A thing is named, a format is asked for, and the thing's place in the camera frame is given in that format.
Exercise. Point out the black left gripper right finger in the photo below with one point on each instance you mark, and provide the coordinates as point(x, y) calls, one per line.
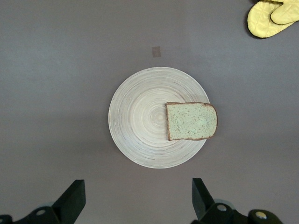
point(201, 200)

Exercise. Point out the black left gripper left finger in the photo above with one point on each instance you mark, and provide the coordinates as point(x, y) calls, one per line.
point(72, 200)

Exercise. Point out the slice of brown-crust bread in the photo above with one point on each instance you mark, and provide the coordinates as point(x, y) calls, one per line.
point(191, 121)

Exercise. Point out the round light wooden plate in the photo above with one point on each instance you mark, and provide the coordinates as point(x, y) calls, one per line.
point(140, 116)

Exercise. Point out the small brown tape square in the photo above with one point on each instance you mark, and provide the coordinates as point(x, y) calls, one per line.
point(156, 52)

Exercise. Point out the yellow quilted oven mitt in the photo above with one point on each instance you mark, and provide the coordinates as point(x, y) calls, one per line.
point(261, 18)

